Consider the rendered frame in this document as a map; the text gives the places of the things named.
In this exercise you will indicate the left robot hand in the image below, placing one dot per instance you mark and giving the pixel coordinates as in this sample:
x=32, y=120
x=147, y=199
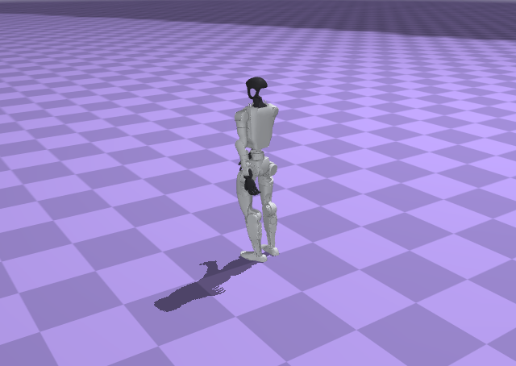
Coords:
x=250, y=185

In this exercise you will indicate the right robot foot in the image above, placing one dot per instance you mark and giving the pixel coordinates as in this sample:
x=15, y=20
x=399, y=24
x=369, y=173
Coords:
x=274, y=251

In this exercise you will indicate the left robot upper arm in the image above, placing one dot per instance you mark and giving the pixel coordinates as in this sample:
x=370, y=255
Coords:
x=241, y=118

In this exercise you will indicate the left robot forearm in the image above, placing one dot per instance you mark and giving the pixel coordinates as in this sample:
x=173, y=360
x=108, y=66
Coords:
x=244, y=158

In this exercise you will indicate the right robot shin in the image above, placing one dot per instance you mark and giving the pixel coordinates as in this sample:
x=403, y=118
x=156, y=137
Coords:
x=270, y=225

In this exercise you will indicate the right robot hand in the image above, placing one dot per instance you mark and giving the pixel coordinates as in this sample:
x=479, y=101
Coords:
x=250, y=156

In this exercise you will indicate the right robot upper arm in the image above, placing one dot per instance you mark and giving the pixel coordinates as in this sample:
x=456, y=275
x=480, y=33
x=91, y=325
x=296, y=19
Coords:
x=275, y=111

